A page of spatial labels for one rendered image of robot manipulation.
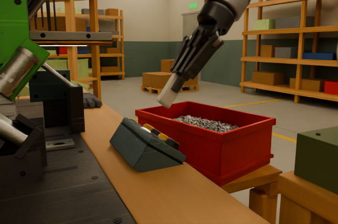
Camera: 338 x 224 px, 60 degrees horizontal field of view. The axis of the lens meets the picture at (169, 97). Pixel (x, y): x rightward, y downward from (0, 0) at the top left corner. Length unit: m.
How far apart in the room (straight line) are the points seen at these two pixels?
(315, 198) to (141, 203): 0.32
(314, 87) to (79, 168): 5.69
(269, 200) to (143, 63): 9.97
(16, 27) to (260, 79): 6.44
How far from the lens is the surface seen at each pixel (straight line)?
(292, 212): 0.65
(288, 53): 6.26
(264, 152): 0.78
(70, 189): 0.46
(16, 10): 0.57
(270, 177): 0.76
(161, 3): 11.04
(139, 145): 0.49
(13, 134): 0.49
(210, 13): 0.63
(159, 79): 6.60
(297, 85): 6.13
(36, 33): 0.68
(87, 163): 0.53
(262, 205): 0.79
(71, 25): 3.22
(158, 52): 10.86
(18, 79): 0.51
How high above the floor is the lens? 1.10
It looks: 10 degrees down
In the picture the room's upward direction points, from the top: straight up
